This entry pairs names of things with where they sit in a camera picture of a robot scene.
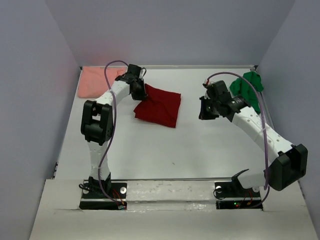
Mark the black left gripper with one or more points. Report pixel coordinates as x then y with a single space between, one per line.
142 95

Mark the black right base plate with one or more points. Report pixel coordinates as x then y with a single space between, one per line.
230 196

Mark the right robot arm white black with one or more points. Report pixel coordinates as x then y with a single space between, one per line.
284 162

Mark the folded pink t-shirt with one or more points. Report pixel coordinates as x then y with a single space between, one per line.
92 82

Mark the red t-shirt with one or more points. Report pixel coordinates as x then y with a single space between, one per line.
160 107

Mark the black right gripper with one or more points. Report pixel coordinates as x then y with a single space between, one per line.
203 115

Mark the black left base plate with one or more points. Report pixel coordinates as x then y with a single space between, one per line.
94 199

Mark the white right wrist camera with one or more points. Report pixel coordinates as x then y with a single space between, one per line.
207 82

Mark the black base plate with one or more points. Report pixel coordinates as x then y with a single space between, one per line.
94 199
230 196

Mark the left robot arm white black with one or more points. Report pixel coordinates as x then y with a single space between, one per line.
98 123

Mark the green t-shirt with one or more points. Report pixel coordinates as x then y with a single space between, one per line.
241 87

